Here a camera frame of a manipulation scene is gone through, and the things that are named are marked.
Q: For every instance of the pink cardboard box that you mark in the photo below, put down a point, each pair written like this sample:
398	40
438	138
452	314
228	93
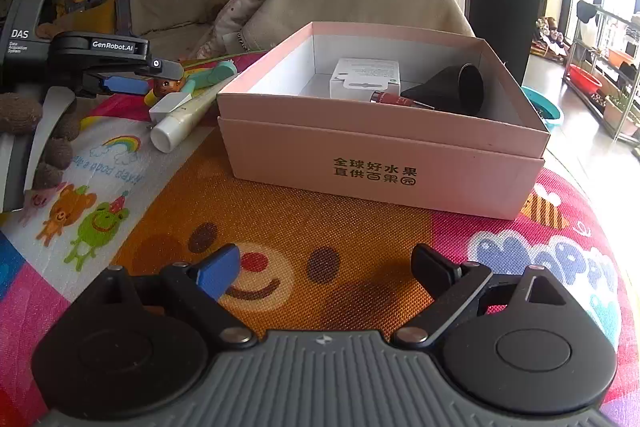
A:
375	167

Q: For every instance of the black cone-shaped lens hood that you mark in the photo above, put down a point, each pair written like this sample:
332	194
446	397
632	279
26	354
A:
450	89

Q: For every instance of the white paper tag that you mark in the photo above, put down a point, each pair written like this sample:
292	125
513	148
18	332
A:
233	42

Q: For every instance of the red plastic basin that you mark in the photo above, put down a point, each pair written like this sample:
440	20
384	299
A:
585	79

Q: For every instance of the orange toy figure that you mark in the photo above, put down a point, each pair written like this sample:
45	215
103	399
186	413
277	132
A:
166	87

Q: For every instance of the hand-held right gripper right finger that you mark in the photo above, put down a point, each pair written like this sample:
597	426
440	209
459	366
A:
432	264

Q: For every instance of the metal shelf rack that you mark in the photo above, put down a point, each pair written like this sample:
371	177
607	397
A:
610	72

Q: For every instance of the red and silver bottle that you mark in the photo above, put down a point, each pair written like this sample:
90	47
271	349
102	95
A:
395	98

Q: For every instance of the teal green toy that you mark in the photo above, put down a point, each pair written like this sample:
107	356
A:
212	74

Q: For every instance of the white lotion tube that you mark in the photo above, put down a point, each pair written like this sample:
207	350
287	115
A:
180	127

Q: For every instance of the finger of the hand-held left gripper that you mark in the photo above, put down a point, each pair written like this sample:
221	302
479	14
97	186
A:
125	85
165	71

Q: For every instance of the person's left forearm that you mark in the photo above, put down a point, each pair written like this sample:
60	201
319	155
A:
20	114

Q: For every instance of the teal plastic basin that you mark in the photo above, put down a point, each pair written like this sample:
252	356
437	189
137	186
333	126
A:
545	107

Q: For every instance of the colourful cartoon play mat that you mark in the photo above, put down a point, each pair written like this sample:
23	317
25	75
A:
300	217

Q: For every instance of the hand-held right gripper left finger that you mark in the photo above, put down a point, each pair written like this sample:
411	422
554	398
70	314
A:
220	274

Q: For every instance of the black cloth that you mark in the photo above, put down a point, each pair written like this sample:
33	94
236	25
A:
586	12

